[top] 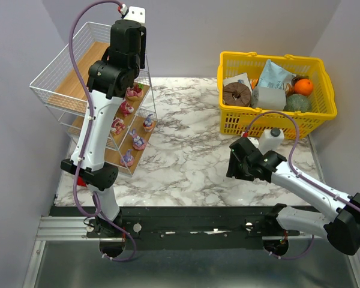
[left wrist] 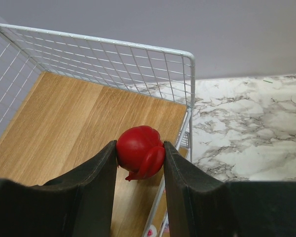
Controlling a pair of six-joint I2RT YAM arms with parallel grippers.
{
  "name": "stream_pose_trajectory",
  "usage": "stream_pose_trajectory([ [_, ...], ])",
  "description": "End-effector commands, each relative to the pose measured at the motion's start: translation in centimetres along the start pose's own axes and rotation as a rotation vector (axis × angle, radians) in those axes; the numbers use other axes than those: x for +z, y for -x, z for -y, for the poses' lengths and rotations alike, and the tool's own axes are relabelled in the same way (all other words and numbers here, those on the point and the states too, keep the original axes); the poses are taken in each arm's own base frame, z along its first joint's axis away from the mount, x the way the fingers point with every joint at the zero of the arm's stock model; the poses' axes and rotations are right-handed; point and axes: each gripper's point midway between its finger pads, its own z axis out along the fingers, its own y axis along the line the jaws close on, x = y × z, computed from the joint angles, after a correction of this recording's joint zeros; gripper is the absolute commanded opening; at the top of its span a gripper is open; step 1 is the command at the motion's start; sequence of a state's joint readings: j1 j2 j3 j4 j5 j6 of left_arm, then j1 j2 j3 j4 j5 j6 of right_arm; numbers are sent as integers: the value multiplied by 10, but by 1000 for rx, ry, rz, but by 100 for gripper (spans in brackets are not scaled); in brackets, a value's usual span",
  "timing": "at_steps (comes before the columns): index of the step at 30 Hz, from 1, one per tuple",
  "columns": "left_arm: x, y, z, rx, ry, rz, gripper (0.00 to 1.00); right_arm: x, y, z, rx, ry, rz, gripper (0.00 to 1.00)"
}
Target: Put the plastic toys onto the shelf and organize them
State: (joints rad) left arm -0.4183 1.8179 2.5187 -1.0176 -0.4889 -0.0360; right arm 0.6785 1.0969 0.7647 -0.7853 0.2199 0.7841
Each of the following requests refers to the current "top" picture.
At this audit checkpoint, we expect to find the white paper roll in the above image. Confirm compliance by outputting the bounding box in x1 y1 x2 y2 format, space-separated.
251 86 286 110

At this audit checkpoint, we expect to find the white wire wooden shelf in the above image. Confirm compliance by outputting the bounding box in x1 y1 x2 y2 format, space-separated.
29 22 157 176

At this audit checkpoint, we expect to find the red strawberry cake toy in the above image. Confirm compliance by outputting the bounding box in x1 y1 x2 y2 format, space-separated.
110 117 125 135

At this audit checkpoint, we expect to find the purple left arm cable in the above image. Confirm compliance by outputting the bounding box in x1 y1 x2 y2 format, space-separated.
68 0 137 262

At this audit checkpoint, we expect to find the green melon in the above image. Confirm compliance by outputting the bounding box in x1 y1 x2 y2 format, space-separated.
284 94 312 113

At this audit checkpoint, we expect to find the purple bunny pink donut toy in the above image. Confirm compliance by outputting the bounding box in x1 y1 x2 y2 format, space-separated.
120 149 134 167

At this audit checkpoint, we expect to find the brown chocolate donut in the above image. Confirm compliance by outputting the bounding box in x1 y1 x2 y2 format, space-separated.
223 82 251 107

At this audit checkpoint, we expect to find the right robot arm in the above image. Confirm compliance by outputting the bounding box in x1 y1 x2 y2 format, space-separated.
226 137 360 256

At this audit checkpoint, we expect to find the white tissue packet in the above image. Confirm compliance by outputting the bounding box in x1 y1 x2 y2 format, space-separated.
223 73 251 89

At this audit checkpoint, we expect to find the purple figure orange donut toy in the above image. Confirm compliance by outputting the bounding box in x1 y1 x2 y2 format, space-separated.
143 113 155 132

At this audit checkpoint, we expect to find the pink strawberry donut toy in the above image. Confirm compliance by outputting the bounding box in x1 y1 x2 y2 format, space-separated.
125 83 144 101

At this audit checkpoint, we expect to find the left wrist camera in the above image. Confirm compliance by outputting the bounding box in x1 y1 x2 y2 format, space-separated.
118 4 146 26

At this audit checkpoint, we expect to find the pink strawberry figure toy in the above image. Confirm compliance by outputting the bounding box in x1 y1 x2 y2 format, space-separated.
119 100 134 117

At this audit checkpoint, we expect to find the black mounting rail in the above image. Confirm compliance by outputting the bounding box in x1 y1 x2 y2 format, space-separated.
50 206 331 251

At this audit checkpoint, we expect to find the yellow plastic basket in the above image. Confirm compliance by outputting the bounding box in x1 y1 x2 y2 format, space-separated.
217 51 338 139

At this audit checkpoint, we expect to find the white bottle grey cap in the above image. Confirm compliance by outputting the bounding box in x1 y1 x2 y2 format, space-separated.
258 128 284 155

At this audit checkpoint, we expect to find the light blue snack bag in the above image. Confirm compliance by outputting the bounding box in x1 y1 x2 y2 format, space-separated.
257 59 296 90

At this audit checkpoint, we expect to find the orange fruit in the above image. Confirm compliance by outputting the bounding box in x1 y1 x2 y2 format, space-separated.
293 79 314 97

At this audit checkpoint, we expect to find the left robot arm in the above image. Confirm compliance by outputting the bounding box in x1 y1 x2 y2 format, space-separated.
61 19 146 221

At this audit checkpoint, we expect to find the red bell pepper toy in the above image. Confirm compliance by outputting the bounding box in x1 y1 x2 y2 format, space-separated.
77 177 87 187

